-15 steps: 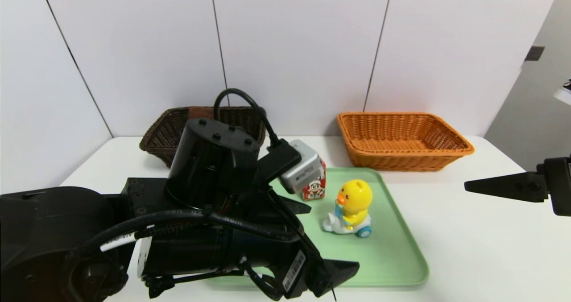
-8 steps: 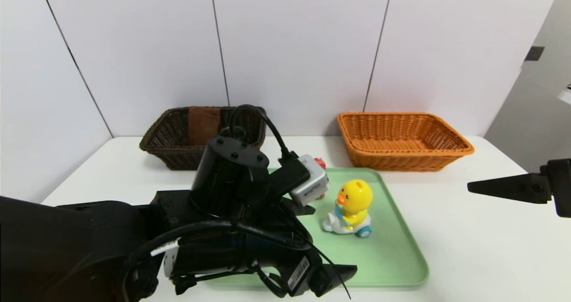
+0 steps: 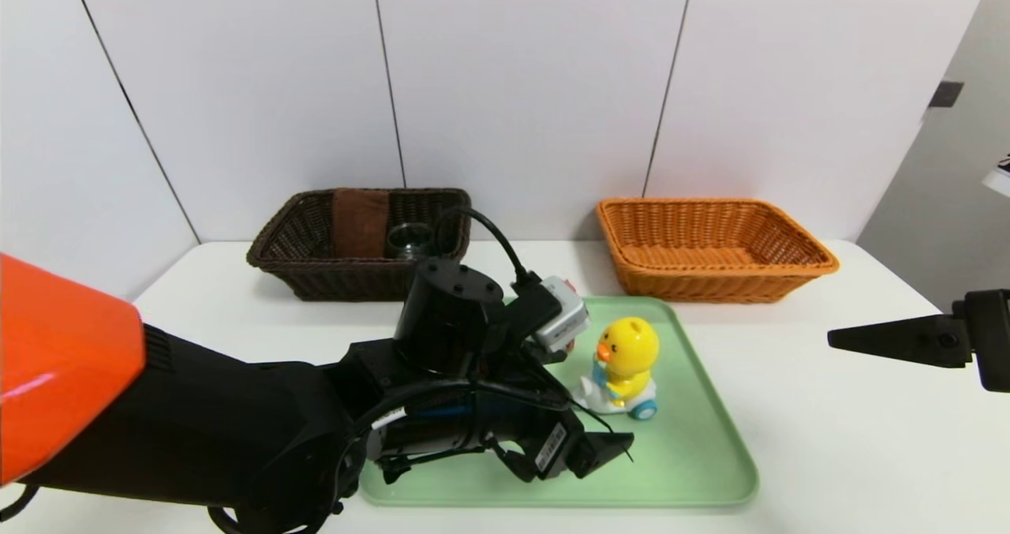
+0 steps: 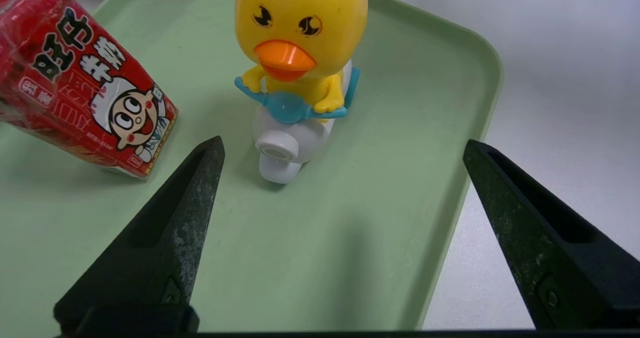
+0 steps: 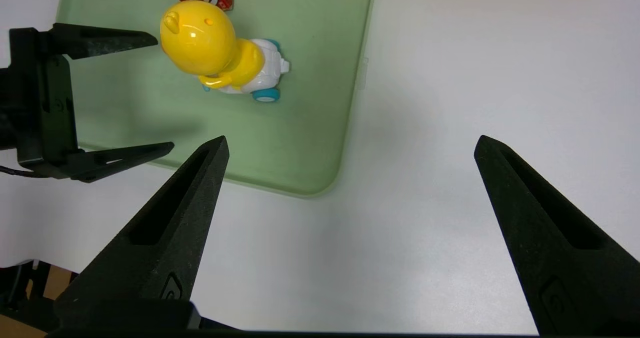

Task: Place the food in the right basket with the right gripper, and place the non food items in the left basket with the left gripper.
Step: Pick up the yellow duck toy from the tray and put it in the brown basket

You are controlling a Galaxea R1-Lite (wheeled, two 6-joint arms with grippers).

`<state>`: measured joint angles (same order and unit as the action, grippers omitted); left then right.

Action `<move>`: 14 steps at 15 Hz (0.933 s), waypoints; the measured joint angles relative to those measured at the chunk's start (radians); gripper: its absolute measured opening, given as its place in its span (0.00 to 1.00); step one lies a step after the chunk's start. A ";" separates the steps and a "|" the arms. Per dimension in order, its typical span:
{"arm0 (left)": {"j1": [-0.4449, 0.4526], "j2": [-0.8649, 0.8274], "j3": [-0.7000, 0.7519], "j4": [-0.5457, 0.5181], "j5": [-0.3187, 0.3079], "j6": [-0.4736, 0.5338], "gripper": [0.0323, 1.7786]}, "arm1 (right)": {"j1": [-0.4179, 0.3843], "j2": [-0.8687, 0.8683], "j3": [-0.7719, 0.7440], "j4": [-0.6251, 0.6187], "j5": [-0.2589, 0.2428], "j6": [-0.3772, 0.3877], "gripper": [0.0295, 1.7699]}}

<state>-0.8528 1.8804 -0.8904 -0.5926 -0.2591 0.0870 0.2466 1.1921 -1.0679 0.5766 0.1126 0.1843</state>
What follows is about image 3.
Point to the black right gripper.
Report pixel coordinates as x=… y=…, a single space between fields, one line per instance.
x=993 y=351

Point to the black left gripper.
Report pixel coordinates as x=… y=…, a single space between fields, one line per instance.
x=555 y=448

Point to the yellow duck toy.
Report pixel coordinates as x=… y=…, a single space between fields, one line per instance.
x=627 y=352

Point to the red milk carton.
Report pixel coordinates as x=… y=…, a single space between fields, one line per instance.
x=570 y=285

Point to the brown towel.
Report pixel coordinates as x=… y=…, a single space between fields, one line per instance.
x=359 y=222

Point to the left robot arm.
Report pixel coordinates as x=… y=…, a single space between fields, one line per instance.
x=197 y=423

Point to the orange wicker basket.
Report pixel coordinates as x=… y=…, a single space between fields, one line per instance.
x=710 y=281

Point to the dark brown wicker basket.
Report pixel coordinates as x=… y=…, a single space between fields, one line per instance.
x=355 y=281

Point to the green plastic tray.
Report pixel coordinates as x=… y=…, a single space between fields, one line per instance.
x=694 y=455

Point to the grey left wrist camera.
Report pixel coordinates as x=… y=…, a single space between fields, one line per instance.
x=564 y=317

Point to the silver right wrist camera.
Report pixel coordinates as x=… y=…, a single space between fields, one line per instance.
x=1000 y=179

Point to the dark wall bracket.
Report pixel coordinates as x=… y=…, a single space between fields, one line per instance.
x=945 y=94

